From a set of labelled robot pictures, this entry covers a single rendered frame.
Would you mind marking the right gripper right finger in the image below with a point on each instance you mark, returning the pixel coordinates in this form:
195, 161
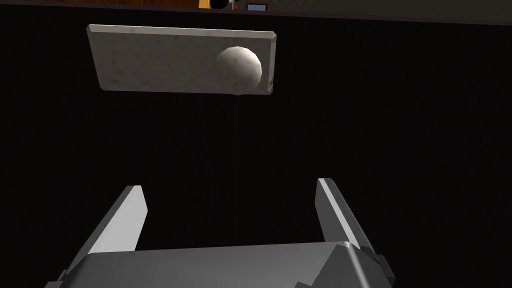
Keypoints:
340, 218

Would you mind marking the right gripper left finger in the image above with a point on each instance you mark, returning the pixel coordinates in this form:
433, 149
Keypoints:
120, 224

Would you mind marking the grey stone ball knob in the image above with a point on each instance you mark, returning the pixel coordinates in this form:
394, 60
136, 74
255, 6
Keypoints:
239, 66

